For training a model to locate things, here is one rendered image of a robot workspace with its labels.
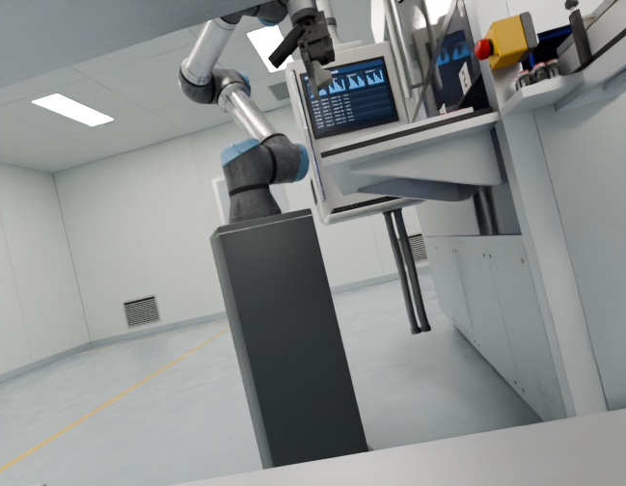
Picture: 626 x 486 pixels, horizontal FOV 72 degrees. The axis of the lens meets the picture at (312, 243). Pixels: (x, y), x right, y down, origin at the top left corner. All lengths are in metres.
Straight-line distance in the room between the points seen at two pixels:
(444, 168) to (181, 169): 6.39
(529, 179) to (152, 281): 6.81
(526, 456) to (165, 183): 7.23
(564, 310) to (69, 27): 0.98
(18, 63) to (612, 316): 1.06
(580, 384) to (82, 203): 7.64
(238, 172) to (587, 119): 0.82
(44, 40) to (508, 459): 0.36
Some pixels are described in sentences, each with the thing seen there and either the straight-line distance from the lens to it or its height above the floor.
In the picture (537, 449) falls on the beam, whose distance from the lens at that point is 0.27.
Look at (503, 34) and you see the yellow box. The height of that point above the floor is 1.00.
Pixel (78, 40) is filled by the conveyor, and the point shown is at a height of 0.84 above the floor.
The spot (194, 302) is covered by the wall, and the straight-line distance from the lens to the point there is 7.20.
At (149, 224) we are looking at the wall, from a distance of 7.45.
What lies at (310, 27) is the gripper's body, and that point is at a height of 1.23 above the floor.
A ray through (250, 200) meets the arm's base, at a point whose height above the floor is 0.85.
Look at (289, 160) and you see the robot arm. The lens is 1.27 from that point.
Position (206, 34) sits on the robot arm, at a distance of 1.36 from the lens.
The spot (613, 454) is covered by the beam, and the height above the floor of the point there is 0.55.
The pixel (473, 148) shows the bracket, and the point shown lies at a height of 0.83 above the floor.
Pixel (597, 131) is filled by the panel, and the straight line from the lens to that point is 1.11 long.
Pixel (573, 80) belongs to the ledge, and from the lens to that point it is 0.96.
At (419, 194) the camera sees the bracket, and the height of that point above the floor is 0.79.
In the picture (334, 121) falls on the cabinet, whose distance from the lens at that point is 2.05.
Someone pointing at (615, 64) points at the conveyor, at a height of 0.85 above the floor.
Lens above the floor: 0.67
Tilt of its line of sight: 1 degrees up
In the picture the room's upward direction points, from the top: 13 degrees counter-clockwise
